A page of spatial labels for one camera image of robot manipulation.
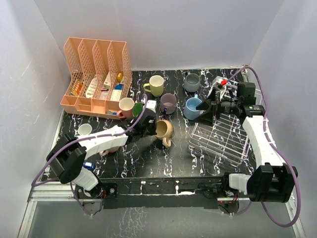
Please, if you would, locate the purple ceramic mug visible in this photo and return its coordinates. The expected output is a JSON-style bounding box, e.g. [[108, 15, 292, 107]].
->
[[160, 93, 177, 115]]

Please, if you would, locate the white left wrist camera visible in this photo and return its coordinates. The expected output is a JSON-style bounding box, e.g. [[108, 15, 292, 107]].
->
[[146, 100, 157, 113]]

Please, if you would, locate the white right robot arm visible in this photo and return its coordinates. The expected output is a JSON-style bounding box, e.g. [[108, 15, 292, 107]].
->
[[195, 79, 298, 203]]

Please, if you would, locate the yellow small bottle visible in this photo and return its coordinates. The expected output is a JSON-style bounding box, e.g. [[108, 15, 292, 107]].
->
[[116, 72, 123, 83]]

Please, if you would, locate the white red medicine box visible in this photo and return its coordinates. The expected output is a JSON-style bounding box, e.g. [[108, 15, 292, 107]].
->
[[102, 72, 111, 91]]

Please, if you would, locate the tan glazed round mug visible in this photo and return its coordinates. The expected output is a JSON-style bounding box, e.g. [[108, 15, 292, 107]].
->
[[156, 120, 174, 148]]

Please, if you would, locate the white labelled box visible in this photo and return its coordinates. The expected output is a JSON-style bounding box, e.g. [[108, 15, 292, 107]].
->
[[85, 77, 98, 98]]

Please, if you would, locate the black front mounting rail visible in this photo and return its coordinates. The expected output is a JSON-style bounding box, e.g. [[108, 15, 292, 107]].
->
[[74, 173, 248, 211]]

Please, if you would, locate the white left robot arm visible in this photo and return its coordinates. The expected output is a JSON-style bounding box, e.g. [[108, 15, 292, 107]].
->
[[46, 109, 157, 198]]

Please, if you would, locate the orange red packet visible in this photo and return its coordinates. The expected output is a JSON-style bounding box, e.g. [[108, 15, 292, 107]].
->
[[70, 80, 83, 97]]

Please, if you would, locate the green-inside mushroom pattern mug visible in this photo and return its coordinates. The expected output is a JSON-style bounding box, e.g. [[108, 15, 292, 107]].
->
[[132, 102, 144, 117]]

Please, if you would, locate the yellow-green ceramic mug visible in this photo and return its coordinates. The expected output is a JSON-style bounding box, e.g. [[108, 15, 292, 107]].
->
[[143, 75, 164, 97]]

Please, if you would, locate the small white cup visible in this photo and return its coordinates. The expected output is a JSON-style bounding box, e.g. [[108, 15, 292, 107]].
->
[[78, 123, 92, 135]]

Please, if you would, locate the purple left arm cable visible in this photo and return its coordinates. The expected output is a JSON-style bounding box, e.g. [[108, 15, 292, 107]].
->
[[31, 93, 149, 216]]

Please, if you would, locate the light blue ceramic mug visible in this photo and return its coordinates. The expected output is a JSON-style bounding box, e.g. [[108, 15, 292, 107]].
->
[[183, 94, 203, 120]]

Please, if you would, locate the white printed flat box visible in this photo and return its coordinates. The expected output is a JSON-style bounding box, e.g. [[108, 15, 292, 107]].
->
[[110, 89, 122, 101]]

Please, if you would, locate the white wire dish rack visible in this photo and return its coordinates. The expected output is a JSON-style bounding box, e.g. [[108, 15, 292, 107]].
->
[[189, 85, 265, 167]]

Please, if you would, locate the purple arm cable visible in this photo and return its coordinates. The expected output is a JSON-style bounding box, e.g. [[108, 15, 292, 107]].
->
[[220, 65, 302, 228], [31, 93, 149, 216]]

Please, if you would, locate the pink mug white inside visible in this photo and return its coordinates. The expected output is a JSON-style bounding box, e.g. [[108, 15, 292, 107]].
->
[[116, 98, 135, 119]]

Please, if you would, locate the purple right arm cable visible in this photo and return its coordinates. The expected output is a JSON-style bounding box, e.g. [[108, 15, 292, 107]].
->
[[220, 65, 302, 228]]

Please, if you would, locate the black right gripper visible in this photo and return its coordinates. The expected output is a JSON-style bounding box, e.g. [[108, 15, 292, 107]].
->
[[193, 87, 241, 126]]

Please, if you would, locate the blue stapler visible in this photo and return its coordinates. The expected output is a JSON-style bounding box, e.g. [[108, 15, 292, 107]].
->
[[83, 162, 96, 171]]

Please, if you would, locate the light pink mug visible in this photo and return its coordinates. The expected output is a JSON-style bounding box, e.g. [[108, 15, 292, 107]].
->
[[99, 147, 120, 156]]

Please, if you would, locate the pink plastic file organizer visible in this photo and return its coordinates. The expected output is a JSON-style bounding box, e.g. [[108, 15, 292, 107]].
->
[[60, 37, 132, 119]]

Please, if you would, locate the blue white small box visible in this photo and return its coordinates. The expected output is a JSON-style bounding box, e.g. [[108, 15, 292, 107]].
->
[[114, 84, 124, 90]]

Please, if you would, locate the dark grey round mug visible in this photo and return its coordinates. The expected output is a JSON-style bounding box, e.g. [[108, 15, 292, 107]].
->
[[184, 73, 201, 93]]

